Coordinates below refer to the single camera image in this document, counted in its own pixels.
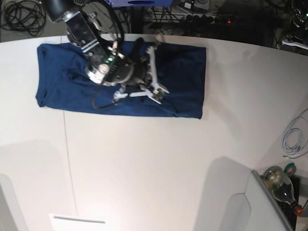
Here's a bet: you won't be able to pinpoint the green tape roll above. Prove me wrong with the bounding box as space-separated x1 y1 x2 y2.
284 162 296 176

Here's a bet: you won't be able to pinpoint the black coiled floor cables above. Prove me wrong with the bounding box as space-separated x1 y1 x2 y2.
0 0 47 37

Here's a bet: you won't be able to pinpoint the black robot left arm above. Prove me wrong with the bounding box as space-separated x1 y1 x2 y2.
275 0 308 50

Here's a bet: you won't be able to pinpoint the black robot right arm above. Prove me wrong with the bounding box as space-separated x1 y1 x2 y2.
40 0 169 105

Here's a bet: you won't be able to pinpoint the blue plastic crate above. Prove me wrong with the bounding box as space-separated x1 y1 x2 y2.
107 0 173 7

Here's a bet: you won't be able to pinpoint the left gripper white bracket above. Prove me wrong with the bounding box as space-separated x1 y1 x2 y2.
276 35 308 50

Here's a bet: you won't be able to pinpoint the dark blue t-shirt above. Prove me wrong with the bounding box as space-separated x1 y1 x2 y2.
36 43 206 119

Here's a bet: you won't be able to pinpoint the light blue coiled cable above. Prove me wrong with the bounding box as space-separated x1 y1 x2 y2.
282 114 308 159

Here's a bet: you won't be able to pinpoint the black power strip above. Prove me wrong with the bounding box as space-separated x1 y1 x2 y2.
183 14 239 26

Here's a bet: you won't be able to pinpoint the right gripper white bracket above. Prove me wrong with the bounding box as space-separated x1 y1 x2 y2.
105 38 169 104

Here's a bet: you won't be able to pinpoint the black table leg post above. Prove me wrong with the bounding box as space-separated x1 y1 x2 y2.
130 7 145 34

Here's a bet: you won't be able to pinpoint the clear glass bottle red cap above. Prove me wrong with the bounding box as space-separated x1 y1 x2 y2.
263 166 303 217

